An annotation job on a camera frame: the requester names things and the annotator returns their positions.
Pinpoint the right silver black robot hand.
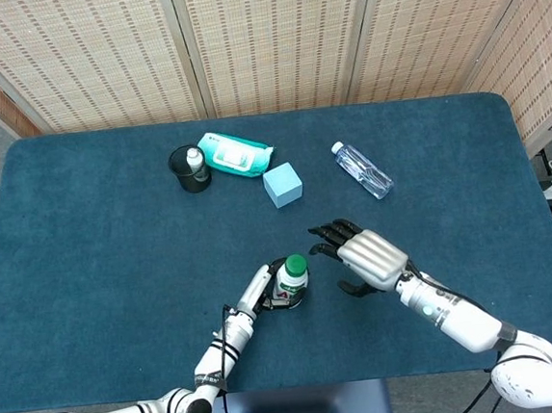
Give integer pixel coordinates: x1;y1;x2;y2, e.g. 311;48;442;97
305;213;413;304

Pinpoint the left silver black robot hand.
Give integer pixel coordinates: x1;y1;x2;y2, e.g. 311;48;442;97
231;256;310;320

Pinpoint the white AD milk drink bottle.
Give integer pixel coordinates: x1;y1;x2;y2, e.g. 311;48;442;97
272;261;314;312

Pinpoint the green plastic bottle cap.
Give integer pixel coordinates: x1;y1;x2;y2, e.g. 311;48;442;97
283;253;309;278

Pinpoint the clear plastic water bottle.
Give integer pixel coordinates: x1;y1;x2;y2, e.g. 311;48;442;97
329;137;396;204

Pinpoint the small white yogurt bottle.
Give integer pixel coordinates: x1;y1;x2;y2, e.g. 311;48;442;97
185;146;211;184

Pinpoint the light blue foam cube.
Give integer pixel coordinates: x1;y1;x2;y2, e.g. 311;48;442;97
261;161;306;211

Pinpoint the black mesh pen cup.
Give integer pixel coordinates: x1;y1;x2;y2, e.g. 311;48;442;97
166;142;215;196

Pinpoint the dark blue robot torso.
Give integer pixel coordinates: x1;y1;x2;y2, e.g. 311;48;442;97
183;377;395;413

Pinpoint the green wet wipes pack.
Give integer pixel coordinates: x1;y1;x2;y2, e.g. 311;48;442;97
196;126;278;184

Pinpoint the blue felt table cloth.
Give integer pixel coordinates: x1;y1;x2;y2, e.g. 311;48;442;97
0;86;552;413

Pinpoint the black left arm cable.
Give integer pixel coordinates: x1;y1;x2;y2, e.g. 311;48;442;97
209;304;245;413

